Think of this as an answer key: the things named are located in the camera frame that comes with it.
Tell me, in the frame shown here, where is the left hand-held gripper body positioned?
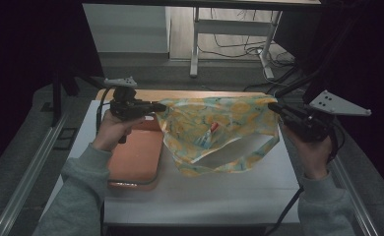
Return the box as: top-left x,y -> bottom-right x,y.
102,76 -> 155,146

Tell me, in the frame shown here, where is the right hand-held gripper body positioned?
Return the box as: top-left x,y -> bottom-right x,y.
280,89 -> 373,144

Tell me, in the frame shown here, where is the yellow floral cloth bag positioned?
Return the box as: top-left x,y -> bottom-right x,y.
155,94 -> 282,179

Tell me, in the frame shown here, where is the orange plastic basket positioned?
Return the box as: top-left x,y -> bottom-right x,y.
106,112 -> 165,192

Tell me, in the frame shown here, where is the blue and red toothpaste tube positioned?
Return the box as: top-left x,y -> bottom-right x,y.
194,121 -> 222,149

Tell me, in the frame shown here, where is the person's left hand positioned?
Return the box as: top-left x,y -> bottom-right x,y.
92,109 -> 146,152

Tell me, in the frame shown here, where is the person's right hand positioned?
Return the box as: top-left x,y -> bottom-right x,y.
281,124 -> 334,181

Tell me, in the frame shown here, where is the black metal stand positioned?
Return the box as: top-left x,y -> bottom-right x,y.
274,48 -> 337,106
49,67 -> 109,128

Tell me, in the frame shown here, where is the black floor plate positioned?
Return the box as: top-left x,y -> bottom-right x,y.
53,127 -> 79,151

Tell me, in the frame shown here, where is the dark curtain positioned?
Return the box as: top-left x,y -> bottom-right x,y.
0,0 -> 105,178
321,0 -> 384,198

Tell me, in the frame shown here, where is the white table mat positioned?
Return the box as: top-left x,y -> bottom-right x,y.
41,99 -> 301,228

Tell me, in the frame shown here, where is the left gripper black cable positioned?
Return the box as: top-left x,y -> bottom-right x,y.
95,86 -> 116,133

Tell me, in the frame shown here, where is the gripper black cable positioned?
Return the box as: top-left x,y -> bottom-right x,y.
95,86 -> 116,133
264,117 -> 347,236

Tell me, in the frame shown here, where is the white power strip cable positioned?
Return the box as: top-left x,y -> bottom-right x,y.
262,67 -> 288,99

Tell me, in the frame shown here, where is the tangle of black floor cables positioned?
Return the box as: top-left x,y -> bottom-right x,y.
198,7 -> 296,68

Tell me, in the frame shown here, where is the aluminium floor rail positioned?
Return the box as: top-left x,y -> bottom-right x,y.
0,110 -> 71,236
327,156 -> 379,236

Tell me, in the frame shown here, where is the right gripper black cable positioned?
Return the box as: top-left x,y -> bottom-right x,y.
264,117 -> 347,236

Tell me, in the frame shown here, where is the white metal desk frame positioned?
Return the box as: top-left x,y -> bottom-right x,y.
189,6 -> 284,80

